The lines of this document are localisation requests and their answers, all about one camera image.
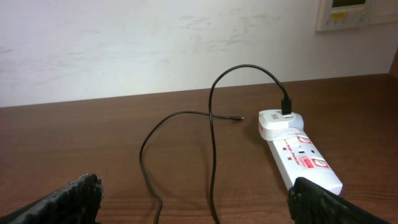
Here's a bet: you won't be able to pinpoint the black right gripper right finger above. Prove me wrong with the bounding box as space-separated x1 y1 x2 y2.
287 177 388 224

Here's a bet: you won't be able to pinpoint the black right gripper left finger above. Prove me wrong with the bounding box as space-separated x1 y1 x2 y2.
1 174 103 224

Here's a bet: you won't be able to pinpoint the white power strip red switches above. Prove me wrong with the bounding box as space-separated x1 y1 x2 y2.
268 131 343 195

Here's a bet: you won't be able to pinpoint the white USB wall charger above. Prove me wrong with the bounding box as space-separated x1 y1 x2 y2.
258 110 304 141

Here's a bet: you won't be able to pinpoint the white wall control panel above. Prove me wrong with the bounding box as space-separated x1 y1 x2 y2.
315 0 398 32

